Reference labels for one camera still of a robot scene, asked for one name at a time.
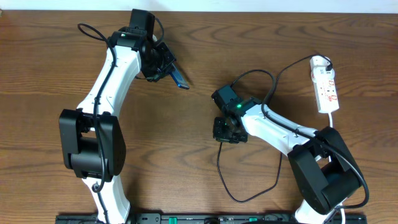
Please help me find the blue smartphone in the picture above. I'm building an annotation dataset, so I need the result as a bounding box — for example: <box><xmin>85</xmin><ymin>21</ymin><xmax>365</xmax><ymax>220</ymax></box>
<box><xmin>170</xmin><ymin>63</ymin><xmax>190</xmax><ymax>90</ymax></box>

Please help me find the white power strip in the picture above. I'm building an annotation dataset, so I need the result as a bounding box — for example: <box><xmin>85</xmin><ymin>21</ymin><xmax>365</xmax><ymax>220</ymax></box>
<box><xmin>310</xmin><ymin>55</ymin><xmax>340</xmax><ymax>114</ymax></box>

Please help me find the black charging cable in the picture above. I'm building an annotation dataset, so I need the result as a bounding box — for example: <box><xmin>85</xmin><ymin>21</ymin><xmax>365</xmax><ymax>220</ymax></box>
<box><xmin>216</xmin><ymin>54</ymin><xmax>333</xmax><ymax>204</ymax></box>

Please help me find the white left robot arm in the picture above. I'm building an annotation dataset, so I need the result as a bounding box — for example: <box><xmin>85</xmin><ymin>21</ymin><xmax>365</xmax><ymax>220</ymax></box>
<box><xmin>59</xmin><ymin>30</ymin><xmax>178</xmax><ymax>223</ymax></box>

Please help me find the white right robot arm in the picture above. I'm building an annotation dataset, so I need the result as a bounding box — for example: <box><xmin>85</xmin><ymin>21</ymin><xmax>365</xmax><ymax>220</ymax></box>
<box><xmin>212</xmin><ymin>90</ymin><xmax>370</xmax><ymax>223</ymax></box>

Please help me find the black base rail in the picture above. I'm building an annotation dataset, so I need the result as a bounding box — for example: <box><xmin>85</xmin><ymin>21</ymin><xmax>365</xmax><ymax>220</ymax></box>
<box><xmin>55</xmin><ymin>212</ymin><xmax>368</xmax><ymax>224</ymax></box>

